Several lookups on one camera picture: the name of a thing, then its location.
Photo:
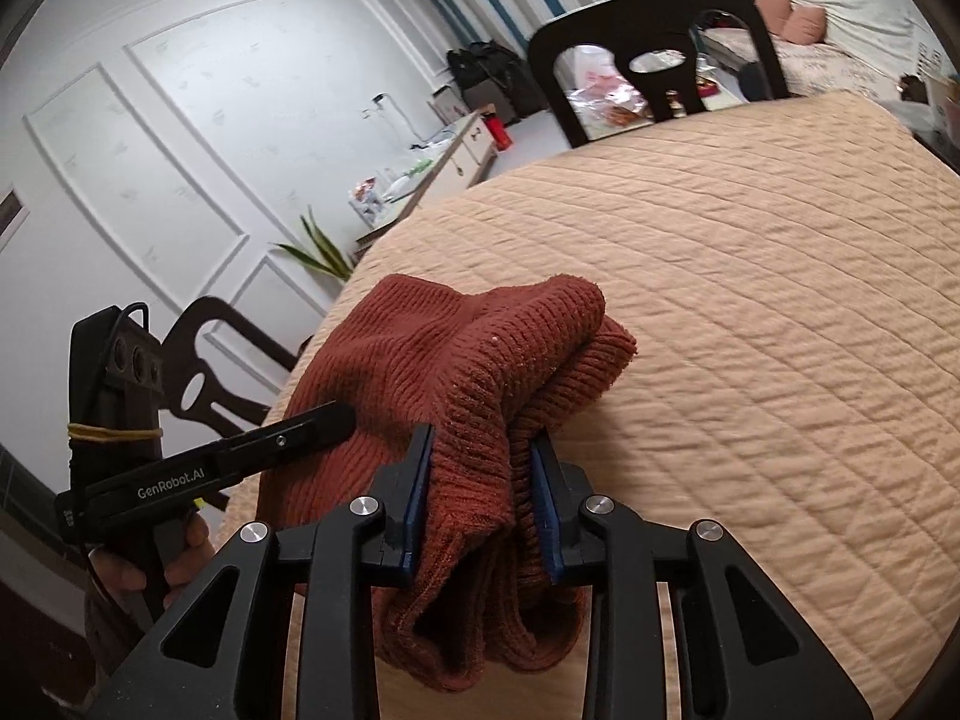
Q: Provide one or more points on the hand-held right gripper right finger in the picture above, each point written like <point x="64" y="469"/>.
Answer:
<point x="546" y="517"/>

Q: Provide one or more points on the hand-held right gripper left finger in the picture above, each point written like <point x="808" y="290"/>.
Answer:
<point x="416" y="510"/>

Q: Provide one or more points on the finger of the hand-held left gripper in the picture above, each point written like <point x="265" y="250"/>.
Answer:
<point x="292" y="435"/>

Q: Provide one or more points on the rust knit sweater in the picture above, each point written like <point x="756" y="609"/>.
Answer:
<point x="465" y="360"/>

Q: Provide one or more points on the person's left hand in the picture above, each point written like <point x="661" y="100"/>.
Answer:
<point x="195" y="551"/>

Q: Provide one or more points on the black wooden chair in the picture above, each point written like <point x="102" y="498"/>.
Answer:
<point x="247" y="341"/>
<point x="637" y="11"/>

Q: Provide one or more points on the green potted plant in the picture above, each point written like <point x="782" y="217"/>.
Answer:
<point x="326" y="255"/>

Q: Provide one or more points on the white plastic bag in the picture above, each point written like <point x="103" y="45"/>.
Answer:
<point x="397" y="184"/>

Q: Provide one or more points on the peach quilted blanket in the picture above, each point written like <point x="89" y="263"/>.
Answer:
<point x="750" y="315"/>

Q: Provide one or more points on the low white cabinet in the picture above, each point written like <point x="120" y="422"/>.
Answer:
<point x="469" y="146"/>

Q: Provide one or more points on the red bottle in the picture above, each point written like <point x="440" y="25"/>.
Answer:
<point x="499" y="135"/>

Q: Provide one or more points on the black luggage bags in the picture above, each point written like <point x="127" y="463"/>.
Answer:
<point x="495" y="75"/>

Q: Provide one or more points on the pile of plastic bags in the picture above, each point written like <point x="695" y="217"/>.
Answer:
<point x="600" y="90"/>

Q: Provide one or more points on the dark round stool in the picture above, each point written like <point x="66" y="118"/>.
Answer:
<point x="751" y="82"/>

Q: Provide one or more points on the black glossy table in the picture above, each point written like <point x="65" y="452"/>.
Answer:
<point x="941" y="146"/>

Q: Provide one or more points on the pink pillow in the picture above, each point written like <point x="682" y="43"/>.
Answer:
<point x="772" y="11"/>
<point x="806" y="24"/>

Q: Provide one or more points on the covered sofa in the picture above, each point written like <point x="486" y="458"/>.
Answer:
<point x="862" y="15"/>

